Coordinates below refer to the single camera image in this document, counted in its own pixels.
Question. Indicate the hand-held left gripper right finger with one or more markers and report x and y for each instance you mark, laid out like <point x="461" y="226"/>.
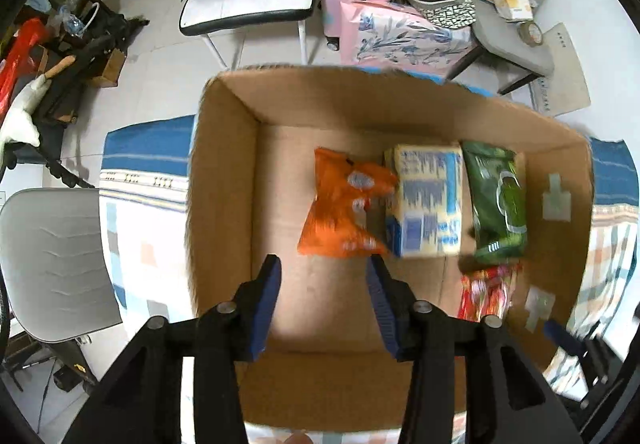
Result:
<point x="381" y="296"/>

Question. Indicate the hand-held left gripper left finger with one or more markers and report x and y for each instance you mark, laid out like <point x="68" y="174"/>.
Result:
<point x="264" y="296"/>

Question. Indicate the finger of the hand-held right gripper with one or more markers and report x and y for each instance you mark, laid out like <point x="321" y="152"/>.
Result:
<point x="567" y="336"/>

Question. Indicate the red snack packet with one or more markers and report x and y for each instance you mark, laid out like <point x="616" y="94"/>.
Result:
<point x="486" y="294"/>

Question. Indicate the orange snack packet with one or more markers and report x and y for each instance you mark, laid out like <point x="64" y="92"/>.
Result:
<point x="345" y="204"/>

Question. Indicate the yellow blue tissue pack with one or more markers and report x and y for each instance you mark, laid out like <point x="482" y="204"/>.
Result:
<point x="427" y="201"/>

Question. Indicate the cardboard box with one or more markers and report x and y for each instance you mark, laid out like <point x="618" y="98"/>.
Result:
<point x="350" y="174"/>

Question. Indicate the green snack packet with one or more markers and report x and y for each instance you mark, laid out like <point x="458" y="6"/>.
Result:
<point x="497" y="204"/>

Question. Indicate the floral pink bag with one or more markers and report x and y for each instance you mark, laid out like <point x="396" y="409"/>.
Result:
<point x="400" y="36"/>

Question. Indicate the grey flat board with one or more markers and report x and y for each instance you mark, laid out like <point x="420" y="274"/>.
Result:
<point x="562" y="74"/>

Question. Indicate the black equipment pile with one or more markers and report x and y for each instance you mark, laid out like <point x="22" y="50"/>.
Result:
<point x="80" y="59"/>

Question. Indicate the brown tape roll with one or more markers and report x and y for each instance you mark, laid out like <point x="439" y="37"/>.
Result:
<point x="531" y="32"/>

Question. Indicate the grey padded chair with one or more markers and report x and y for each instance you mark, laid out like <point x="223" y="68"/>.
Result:
<point x="515" y="19"/>

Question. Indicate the red plastic bag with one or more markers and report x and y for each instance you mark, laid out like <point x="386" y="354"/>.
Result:
<point x="17" y="56"/>

